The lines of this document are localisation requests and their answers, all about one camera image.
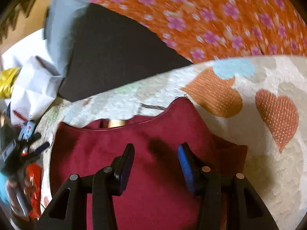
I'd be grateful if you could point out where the maroon small garment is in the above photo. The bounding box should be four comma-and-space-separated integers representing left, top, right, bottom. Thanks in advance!
50, 98, 248, 229

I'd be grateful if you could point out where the person left hand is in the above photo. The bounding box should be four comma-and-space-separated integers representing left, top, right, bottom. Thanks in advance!
6, 170, 36, 213

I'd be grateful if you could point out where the blue toy box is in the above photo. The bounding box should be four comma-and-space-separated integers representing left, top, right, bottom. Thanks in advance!
18, 121, 35, 140

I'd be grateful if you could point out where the white paper shopping bag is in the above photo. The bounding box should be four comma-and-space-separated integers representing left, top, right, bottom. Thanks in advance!
1, 29, 62, 125

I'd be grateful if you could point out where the yellow plastic bag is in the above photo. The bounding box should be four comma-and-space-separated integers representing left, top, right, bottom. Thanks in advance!
0, 67, 21, 99

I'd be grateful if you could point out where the heart pattern quilted blanket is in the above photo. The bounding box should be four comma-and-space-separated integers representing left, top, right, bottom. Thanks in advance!
37, 55, 306, 229

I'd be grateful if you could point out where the black cushion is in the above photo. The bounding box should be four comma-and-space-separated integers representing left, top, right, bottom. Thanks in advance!
59, 4, 191, 102

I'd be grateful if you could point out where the grey laptop bag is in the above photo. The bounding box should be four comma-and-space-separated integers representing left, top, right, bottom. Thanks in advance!
44, 0, 89, 77

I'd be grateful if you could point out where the orange floral cloth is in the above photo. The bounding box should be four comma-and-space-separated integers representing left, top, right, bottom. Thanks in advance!
91, 0, 306, 63

